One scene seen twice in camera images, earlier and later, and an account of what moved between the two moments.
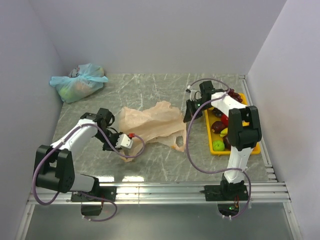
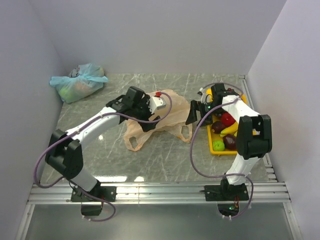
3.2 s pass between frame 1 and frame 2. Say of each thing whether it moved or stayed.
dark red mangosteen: stayed
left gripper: moved
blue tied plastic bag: stayed
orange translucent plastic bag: moved
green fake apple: stayed
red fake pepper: stayed
